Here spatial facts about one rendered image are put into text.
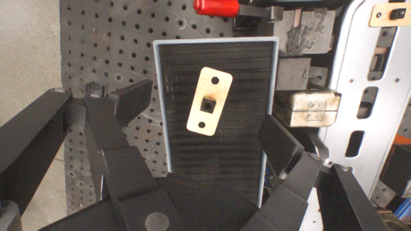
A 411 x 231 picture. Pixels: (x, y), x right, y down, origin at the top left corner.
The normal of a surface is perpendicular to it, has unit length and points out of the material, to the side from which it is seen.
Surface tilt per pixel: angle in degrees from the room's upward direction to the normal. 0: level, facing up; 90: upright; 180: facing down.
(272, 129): 90
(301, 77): 5
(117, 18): 0
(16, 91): 0
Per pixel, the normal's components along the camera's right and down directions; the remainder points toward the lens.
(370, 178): -0.04, 0.34
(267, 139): -0.96, -0.27
